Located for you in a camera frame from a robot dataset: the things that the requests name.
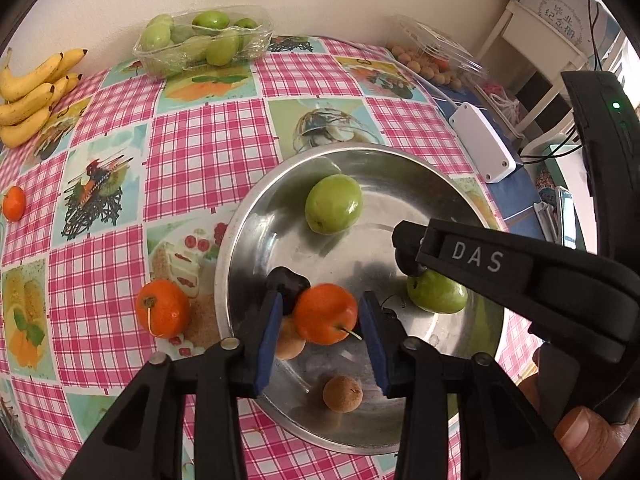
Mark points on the white plastic box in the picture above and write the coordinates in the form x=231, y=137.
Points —
x=491, y=157

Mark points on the person's hand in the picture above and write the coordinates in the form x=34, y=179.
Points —
x=593, y=445

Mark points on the plastic tray of green fruits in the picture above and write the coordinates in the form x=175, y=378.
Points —
x=172, y=44

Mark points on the tangerine one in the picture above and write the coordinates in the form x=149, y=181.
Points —
x=163, y=309

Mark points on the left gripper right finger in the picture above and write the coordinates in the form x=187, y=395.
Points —
x=501, y=434

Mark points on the white shelf furniture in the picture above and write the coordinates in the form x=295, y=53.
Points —
x=542, y=46

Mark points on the tangerine with stem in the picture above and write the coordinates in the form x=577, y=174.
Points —
x=325, y=314

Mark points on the yellow banana bunch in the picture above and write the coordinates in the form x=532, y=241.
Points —
x=28, y=101

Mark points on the pink checkered tablecloth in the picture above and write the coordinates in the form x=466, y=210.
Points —
x=128, y=167

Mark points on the clear box of longans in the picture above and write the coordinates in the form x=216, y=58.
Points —
x=433, y=55

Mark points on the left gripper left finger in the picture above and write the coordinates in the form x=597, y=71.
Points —
x=140, y=436

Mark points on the brown longan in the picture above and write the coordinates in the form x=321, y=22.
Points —
x=342, y=394
x=289, y=343

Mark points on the green fruit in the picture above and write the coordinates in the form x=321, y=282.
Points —
x=433, y=292
x=333, y=205

